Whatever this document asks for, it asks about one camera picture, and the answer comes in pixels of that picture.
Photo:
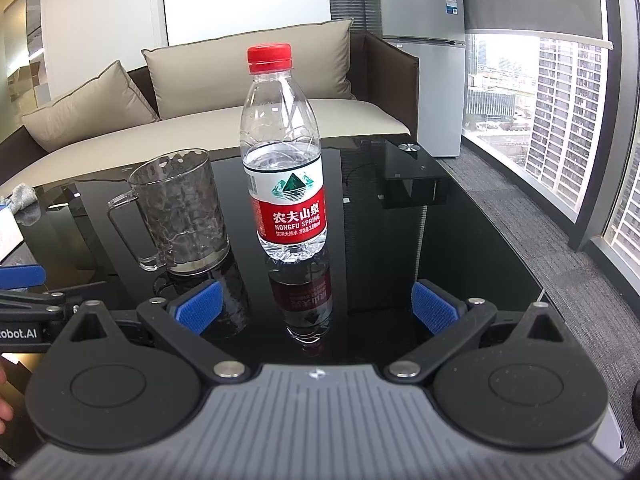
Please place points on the red bottle cap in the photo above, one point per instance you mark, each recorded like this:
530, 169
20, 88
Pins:
270, 57

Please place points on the white and blue tissue box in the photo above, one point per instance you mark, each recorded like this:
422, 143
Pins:
7, 235

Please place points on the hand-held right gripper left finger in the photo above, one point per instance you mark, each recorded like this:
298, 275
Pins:
197, 310

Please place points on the person's left hand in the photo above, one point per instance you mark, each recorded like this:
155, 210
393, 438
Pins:
5, 400

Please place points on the beige sofa cushion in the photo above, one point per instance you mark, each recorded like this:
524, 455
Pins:
250, 75
95, 110

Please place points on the black box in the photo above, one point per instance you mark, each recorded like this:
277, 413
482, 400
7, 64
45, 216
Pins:
410, 185

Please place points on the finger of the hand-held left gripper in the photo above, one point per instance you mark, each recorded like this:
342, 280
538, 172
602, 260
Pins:
25, 276
30, 300

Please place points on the clear plastic water bottle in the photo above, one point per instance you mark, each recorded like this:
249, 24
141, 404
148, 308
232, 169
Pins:
280, 160

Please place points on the glass window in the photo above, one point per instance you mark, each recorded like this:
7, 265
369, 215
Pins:
560, 110

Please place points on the cardboard box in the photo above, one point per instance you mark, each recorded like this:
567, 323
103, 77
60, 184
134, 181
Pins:
30, 80

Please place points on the silver round table fitting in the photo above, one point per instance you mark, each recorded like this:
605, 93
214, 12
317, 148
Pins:
408, 148

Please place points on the silver fridge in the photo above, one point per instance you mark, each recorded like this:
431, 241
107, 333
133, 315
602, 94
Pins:
430, 60

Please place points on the grey cloth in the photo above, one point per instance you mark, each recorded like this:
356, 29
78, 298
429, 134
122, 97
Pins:
25, 202

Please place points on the beige and brown sofa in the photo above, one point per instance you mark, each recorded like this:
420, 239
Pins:
200, 130

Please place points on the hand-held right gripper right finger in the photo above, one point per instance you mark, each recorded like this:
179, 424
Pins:
432, 307

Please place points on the clear glass mug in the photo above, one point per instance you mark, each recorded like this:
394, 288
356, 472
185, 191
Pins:
180, 205

